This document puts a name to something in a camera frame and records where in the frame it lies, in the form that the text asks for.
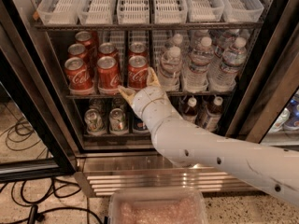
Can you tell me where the top shelf tray four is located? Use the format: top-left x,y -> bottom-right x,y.
153,0 -> 188,24

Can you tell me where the brown tea bottle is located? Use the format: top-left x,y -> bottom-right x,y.
182,97 -> 198,123
199,96 -> 223,132

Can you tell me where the left brown tea bottle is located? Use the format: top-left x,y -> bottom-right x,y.
182,97 -> 198,123

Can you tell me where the left green soda can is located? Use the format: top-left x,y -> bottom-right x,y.
84,108 -> 106,136

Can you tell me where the green soda can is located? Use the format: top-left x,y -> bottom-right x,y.
84,108 -> 106,136
109,108 -> 128,135

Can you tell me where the front left water bottle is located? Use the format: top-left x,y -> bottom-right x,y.
157,47 -> 182,91

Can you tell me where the top shelf tray two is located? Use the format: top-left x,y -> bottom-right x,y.
78,0 -> 116,25

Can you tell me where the right glass fridge door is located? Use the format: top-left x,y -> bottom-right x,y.
224,0 -> 298,143

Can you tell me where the black floor cable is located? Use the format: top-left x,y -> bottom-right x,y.
0,117 -> 104,224

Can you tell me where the open fridge door left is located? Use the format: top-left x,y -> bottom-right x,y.
0,0 -> 77,182

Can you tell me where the steel fridge bottom grille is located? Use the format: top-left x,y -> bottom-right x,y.
74,151 -> 254,197

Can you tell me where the rear left water bottle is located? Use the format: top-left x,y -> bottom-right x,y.
162,34 -> 183,52

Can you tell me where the left pepsi can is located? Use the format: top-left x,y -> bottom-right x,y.
133,116 -> 149,133

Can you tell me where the top shelf tray three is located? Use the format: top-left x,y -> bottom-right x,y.
117,0 -> 150,24

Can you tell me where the coke can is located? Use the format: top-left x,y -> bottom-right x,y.
97,42 -> 119,61
128,55 -> 149,90
64,57 -> 94,95
128,42 -> 148,58
75,31 -> 96,59
66,43 -> 93,77
97,56 -> 121,94

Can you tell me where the water bottle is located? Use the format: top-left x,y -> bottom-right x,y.
208,37 -> 247,92
157,47 -> 182,91
182,36 -> 214,93
162,34 -> 183,52

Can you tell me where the front middle water bottle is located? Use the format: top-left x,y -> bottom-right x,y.
182,36 -> 214,93

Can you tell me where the top shelf tray five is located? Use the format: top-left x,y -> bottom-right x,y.
186,0 -> 224,22

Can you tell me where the front right water bottle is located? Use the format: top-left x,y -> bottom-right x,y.
208,37 -> 247,92

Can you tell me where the right brown tea bottle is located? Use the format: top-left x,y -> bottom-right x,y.
199,96 -> 223,132

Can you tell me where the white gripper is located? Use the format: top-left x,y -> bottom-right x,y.
118,67 -> 168,117

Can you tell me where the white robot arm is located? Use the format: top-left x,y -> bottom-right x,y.
118,68 -> 299,206

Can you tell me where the top shelf tray six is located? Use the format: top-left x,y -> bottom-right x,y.
222,0 -> 263,22

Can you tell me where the clear plastic bin foreground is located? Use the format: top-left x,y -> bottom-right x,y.
108,187 -> 208,224

